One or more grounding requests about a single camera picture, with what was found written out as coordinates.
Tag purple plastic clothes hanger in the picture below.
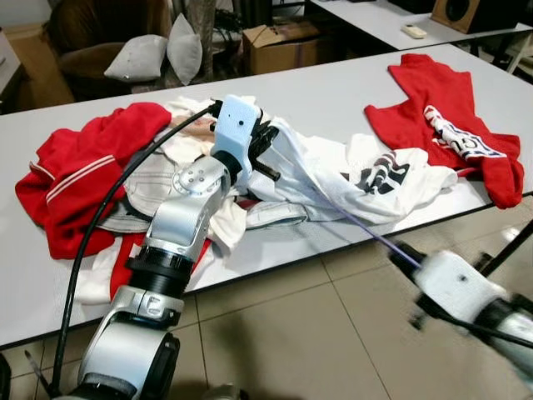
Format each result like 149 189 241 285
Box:
308 185 424 272

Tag white t-shirt dark print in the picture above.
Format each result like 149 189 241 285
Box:
242 117 459 228

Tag red t-shirt white logo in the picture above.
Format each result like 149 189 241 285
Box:
364 54 526 209

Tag open cardboard box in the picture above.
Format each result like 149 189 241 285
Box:
242 21 321 76

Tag black table leg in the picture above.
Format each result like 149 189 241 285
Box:
479 221 533 278

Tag cream crumpled garment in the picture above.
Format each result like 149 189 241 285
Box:
83 96 251 305

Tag grey square pillow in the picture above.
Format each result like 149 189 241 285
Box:
104 33 169 83
167 12 203 86

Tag white desk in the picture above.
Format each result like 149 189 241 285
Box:
308 0 533 53

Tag red jacket white stripes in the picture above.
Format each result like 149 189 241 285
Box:
15 102 213 301

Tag white remote control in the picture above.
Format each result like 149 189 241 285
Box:
401 23 428 40

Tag brown armchair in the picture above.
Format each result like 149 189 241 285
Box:
46 0 172 101

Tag tan cardboard box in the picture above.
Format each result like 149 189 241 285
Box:
0 23 76 109

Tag robot leg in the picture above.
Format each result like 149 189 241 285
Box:
200 383 251 400

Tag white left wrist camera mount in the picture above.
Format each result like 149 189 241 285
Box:
211 94 261 178

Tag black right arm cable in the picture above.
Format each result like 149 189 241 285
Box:
433 312 533 349

